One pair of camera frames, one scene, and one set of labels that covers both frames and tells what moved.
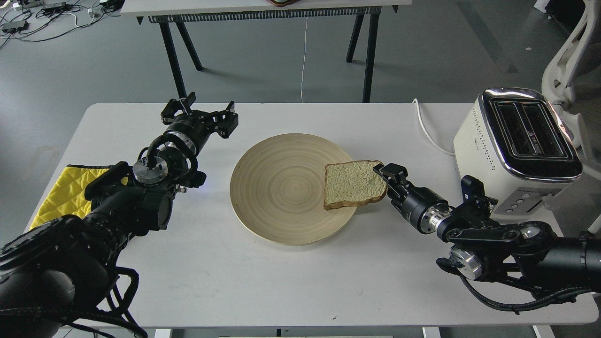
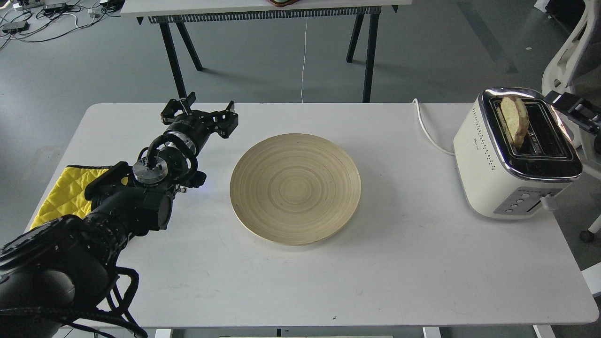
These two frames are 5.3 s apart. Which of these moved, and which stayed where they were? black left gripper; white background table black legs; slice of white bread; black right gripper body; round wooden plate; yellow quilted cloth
Moved: black right gripper body; slice of white bread
Stayed: black left gripper; round wooden plate; white background table black legs; yellow quilted cloth
